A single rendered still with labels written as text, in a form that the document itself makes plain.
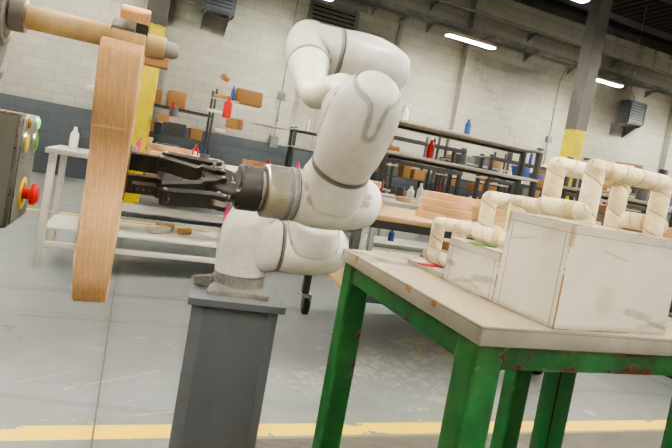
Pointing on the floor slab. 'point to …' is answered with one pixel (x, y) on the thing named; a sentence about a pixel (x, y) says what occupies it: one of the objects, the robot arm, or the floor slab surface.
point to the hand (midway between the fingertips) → (129, 171)
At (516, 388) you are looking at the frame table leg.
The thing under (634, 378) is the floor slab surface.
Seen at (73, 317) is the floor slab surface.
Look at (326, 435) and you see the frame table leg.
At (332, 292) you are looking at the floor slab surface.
